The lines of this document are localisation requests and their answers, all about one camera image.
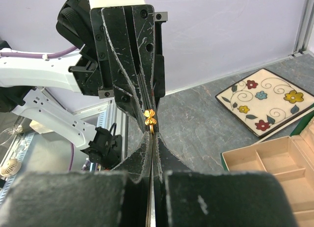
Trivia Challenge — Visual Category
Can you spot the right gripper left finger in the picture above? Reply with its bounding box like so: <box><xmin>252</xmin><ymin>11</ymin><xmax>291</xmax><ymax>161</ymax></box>
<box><xmin>0</xmin><ymin>132</ymin><xmax>153</xmax><ymax>227</ymax></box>

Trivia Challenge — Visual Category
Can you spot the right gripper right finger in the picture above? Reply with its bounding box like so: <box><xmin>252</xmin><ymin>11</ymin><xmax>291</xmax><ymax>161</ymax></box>
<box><xmin>154</xmin><ymin>134</ymin><xmax>297</xmax><ymax>227</ymax></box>

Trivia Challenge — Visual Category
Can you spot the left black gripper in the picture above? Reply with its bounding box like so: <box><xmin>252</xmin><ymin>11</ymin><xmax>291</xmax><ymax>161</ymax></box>
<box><xmin>90</xmin><ymin>4</ymin><xmax>168</xmax><ymax>132</ymax></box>

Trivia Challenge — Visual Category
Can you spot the small gold ring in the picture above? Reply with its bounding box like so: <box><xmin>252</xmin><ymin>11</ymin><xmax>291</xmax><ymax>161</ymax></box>
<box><xmin>143</xmin><ymin>109</ymin><xmax>157</xmax><ymax>134</ymax></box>

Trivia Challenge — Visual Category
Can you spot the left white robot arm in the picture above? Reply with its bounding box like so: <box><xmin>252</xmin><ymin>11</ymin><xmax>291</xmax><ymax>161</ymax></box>
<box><xmin>0</xmin><ymin>0</ymin><xmax>168</xmax><ymax>169</ymax></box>

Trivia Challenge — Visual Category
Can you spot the green jewelry box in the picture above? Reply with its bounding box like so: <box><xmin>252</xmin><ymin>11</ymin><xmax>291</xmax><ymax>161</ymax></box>
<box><xmin>221</xmin><ymin>113</ymin><xmax>314</xmax><ymax>227</ymax></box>

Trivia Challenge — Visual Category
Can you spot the floral square ceramic plate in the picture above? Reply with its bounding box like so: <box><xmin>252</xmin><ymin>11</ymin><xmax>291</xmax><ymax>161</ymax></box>
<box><xmin>215</xmin><ymin>69</ymin><xmax>314</xmax><ymax>138</ymax></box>

